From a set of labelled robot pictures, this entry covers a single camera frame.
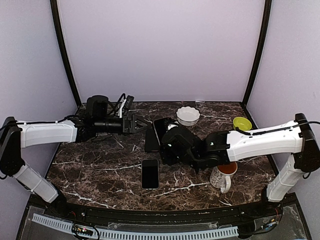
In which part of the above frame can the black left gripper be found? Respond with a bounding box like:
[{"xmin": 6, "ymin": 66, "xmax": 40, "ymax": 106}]
[{"xmin": 94, "ymin": 114, "xmax": 152, "ymax": 136}]

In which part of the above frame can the black phone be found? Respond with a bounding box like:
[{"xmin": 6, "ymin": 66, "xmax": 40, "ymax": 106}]
[{"xmin": 141, "ymin": 159, "xmax": 159, "ymax": 190}]

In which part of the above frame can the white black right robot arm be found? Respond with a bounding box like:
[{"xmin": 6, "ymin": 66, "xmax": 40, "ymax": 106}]
[{"xmin": 153, "ymin": 113, "xmax": 320, "ymax": 217}]

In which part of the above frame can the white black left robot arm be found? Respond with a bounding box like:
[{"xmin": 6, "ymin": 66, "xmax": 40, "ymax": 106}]
[{"xmin": 0, "ymin": 94, "xmax": 151, "ymax": 218}]

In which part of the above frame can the white scalloped bowl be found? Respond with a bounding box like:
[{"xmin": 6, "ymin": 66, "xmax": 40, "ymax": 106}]
[{"xmin": 176, "ymin": 106, "xmax": 201, "ymax": 127}]

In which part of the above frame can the white mug orange inside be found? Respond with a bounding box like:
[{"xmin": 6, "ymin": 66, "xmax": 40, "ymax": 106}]
[{"xmin": 209, "ymin": 162, "xmax": 238, "ymax": 194}]

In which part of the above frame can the green bowl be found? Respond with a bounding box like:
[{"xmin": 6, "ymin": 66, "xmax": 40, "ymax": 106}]
[{"xmin": 232, "ymin": 116, "xmax": 253, "ymax": 131}]

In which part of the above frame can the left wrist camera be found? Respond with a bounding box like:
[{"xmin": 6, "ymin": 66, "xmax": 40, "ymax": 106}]
[{"xmin": 114, "ymin": 93, "xmax": 135, "ymax": 118}]

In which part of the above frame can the black front rail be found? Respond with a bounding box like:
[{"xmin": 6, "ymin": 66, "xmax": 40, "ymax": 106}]
[{"xmin": 24, "ymin": 194, "xmax": 298, "ymax": 227}]

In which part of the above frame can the white slotted cable duct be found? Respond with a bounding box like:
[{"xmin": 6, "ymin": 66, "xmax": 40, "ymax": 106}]
[{"xmin": 31, "ymin": 213, "xmax": 239, "ymax": 240}]

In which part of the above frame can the black left frame post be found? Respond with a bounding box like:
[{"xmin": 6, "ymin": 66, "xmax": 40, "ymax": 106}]
[{"xmin": 50, "ymin": 0, "xmax": 82, "ymax": 107}]

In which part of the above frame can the black frame post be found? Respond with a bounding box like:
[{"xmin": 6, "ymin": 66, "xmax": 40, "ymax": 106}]
[
  {"xmin": 241, "ymin": 0, "xmax": 272, "ymax": 108},
  {"xmin": 50, "ymin": 0, "xmax": 82, "ymax": 107}
]

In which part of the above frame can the black right frame post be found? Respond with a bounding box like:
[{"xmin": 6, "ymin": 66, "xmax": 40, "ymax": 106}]
[{"xmin": 241, "ymin": 0, "xmax": 272, "ymax": 108}]

